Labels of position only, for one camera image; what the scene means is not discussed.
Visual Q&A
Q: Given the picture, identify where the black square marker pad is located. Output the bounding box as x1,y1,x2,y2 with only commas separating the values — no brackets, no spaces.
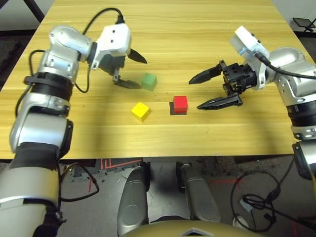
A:
169,101,188,116

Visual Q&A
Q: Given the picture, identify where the gold robot torso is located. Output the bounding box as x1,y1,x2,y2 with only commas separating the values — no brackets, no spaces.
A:
122,221,260,237

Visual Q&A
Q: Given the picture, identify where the grey left robot leg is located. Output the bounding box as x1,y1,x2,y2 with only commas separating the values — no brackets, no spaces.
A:
117,165,151,235

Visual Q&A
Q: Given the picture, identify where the black mesh stool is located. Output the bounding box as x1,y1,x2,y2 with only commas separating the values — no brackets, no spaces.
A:
293,17,316,33

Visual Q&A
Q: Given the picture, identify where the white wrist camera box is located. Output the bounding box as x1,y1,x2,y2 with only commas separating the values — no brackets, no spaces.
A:
89,23,132,71
229,25,270,91

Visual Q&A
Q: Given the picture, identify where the yellow wooden block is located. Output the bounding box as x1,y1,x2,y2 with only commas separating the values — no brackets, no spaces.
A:
131,102,151,123

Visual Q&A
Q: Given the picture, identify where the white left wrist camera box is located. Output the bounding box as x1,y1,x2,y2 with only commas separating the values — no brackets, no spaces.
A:
89,23,132,71

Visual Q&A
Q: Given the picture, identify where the green wooden block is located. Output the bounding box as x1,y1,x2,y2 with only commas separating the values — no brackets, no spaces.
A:
141,73,158,92

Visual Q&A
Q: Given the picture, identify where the black looped cable with connector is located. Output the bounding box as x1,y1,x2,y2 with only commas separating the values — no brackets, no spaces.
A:
231,158,316,233

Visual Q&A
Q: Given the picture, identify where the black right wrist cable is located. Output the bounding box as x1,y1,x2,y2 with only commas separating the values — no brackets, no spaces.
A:
255,53,316,80

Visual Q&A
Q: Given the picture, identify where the grey speckled carpet piece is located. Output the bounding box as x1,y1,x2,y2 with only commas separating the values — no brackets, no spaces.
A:
202,156,247,176

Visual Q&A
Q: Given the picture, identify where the grey robot leg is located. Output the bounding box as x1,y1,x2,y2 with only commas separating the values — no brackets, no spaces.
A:
175,162,222,223
117,165,151,235

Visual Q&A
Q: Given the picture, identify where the white sneaker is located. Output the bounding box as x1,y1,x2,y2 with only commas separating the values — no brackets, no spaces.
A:
233,214,250,229

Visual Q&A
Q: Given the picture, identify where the black mat with red lines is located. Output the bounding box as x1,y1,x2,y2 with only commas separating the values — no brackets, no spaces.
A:
100,158,144,171

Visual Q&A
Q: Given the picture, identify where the grey right robot leg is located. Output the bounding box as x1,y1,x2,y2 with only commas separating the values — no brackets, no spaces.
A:
175,162,222,223

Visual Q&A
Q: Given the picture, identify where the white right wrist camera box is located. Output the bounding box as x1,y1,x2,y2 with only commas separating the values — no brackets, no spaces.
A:
229,25,270,91

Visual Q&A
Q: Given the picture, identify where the grey paper card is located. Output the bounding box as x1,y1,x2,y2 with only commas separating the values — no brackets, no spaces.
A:
239,199,254,212

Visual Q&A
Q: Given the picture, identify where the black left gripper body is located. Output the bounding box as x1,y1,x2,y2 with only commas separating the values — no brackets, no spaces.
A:
98,54,126,77

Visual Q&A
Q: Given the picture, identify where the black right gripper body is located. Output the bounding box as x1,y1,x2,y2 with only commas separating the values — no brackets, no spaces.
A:
222,62,259,97

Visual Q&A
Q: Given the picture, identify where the black metal frame bar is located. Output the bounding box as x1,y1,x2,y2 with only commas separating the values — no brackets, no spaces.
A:
24,0,46,24

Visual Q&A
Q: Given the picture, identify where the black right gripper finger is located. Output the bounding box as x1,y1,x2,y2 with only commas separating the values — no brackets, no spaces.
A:
196,94,242,111
188,60,227,85

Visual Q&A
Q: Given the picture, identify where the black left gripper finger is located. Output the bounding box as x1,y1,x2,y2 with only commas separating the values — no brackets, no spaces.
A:
112,68,142,89
128,48,148,65

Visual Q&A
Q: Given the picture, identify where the red wooden block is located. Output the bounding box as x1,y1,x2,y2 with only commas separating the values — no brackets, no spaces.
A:
172,95,189,114

